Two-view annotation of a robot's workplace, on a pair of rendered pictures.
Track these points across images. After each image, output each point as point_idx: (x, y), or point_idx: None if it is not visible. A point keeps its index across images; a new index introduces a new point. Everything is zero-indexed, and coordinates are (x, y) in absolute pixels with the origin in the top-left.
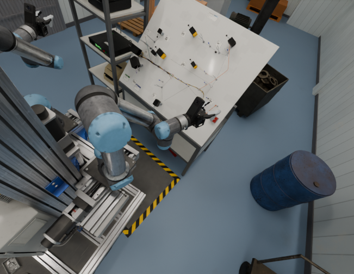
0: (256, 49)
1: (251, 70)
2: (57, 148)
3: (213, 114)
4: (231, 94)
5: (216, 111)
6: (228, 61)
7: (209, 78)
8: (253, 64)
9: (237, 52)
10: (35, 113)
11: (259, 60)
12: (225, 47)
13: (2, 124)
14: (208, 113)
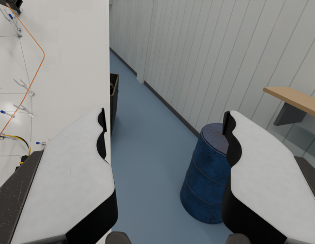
0: (74, 6)
1: (93, 43)
2: None
3: (312, 175)
4: (90, 103)
5: (247, 126)
6: (32, 36)
7: (12, 99)
8: (88, 32)
9: (40, 21)
10: None
11: (94, 22)
12: (2, 19)
13: None
14: (308, 230)
